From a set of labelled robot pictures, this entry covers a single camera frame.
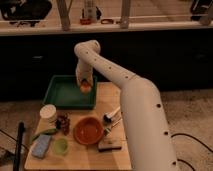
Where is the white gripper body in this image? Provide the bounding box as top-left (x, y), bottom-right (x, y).
top-left (76, 64), bottom-right (93, 84)

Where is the black pole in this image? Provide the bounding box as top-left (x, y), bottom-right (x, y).
top-left (13, 122), bottom-right (25, 171)

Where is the black bag on shelf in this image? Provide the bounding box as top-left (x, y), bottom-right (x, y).
top-left (0, 0), bottom-right (52, 27)

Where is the silver fork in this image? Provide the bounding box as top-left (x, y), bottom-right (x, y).
top-left (104, 119), bottom-right (122, 135)

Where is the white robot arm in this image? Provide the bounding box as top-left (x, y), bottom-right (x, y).
top-left (74, 40), bottom-right (180, 171)

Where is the black cable on floor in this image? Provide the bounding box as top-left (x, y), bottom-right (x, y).
top-left (170, 132), bottom-right (213, 171)

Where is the green chili pepper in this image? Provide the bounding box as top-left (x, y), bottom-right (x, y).
top-left (31, 129), bottom-right (58, 142)

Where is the green plastic tray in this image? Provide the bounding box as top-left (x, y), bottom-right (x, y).
top-left (43, 75), bottom-right (97, 110)

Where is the orange bowl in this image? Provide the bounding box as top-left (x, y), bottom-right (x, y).
top-left (73, 117), bottom-right (104, 145)

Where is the black whiteboard eraser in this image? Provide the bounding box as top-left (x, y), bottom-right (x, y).
top-left (98, 138), bottom-right (122, 152)

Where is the blue sponge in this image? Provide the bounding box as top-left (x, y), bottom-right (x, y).
top-left (32, 134), bottom-right (51, 159)

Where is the white cup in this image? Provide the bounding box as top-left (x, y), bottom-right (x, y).
top-left (39, 104), bottom-right (57, 123)

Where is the small green cup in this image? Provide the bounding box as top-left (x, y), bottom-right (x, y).
top-left (52, 138), bottom-right (68, 155)

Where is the red apple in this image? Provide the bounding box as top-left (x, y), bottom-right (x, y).
top-left (80, 82), bottom-right (91, 93)

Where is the white handled brush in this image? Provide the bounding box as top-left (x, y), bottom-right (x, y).
top-left (103, 107), bottom-right (120, 122)

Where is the dark grapes bunch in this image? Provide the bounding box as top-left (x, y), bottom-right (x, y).
top-left (55, 114), bottom-right (70, 135)

